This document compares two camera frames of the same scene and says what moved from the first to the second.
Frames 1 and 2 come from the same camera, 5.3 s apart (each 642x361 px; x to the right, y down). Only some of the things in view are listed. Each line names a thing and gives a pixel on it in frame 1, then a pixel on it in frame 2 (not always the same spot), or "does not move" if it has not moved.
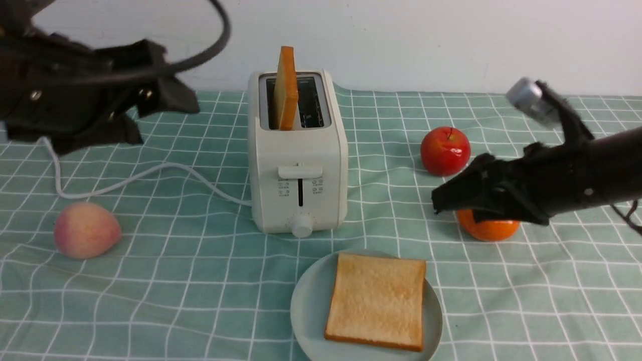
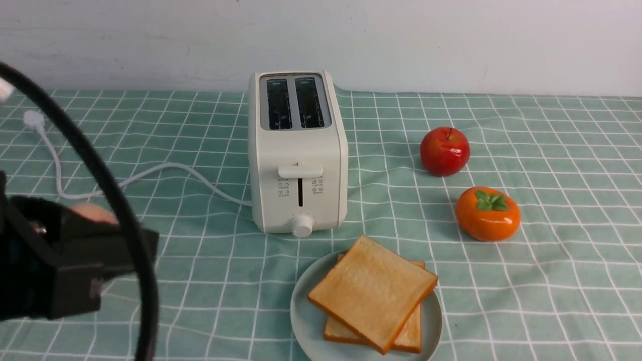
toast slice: x=286 y=89 -> x=373 y=293
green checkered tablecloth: x=191 y=280 does not move
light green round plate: x=310 y=301 does not move
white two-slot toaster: x=299 y=178 does not move
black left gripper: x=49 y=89 -> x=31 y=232
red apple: x=445 y=151 does not move
